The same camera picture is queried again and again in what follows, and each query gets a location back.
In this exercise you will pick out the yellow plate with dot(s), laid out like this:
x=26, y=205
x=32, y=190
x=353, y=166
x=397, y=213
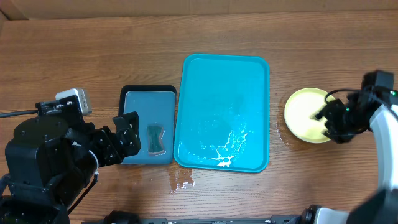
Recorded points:
x=299, y=115

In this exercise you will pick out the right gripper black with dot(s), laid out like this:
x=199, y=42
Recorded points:
x=330, y=113

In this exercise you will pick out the dark green sponge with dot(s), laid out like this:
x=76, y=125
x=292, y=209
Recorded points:
x=155, y=134

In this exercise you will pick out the teal serving tray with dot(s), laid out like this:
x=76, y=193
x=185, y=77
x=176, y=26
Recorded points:
x=223, y=116

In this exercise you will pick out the black water basin tray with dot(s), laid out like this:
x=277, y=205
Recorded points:
x=155, y=104

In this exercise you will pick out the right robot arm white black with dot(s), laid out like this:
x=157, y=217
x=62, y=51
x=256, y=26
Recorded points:
x=376, y=112

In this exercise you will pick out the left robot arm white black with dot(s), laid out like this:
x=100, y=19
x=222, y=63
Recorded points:
x=53, y=163

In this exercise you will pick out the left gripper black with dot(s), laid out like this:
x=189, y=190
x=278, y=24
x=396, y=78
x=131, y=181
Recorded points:
x=131, y=137

